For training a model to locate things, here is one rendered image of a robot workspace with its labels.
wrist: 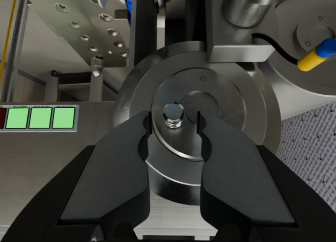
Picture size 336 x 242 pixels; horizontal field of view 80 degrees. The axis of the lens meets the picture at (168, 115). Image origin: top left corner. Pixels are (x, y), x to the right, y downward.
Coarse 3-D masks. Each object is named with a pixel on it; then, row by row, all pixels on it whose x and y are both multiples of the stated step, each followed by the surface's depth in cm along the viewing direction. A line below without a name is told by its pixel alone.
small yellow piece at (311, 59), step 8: (272, 40) 14; (328, 40) 10; (280, 48) 13; (312, 48) 11; (320, 48) 10; (328, 48) 10; (288, 56) 13; (304, 56) 12; (312, 56) 11; (320, 56) 11; (328, 56) 10; (296, 64) 12; (304, 64) 12; (312, 64) 11
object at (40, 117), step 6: (36, 108) 52; (42, 108) 52; (48, 108) 52; (36, 114) 52; (42, 114) 52; (48, 114) 52; (30, 120) 51; (36, 120) 51; (42, 120) 51; (48, 120) 51; (30, 126) 51; (36, 126) 51; (42, 126) 51; (48, 126) 51
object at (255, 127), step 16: (160, 64) 18; (176, 64) 18; (192, 64) 18; (208, 64) 18; (224, 64) 18; (144, 80) 18; (160, 80) 18; (240, 80) 17; (144, 96) 17; (256, 96) 17; (256, 112) 17; (256, 128) 16; (160, 144) 16; (256, 144) 16; (160, 160) 16; (176, 160) 16; (176, 176) 16; (192, 176) 16
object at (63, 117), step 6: (60, 108) 52; (66, 108) 52; (72, 108) 52; (54, 114) 51; (60, 114) 51; (66, 114) 51; (72, 114) 51; (54, 120) 51; (60, 120) 51; (66, 120) 51; (72, 120) 51; (54, 126) 51; (60, 126) 51; (66, 126) 51
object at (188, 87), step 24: (192, 72) 17; (216, 72) 16; (168, 96) 16; (192, 96) 16; (216, 96) 16; (240, 96) 16; (192, 120) 16; (240, 120) 16; (168, 144) 15; (192, 144) 15
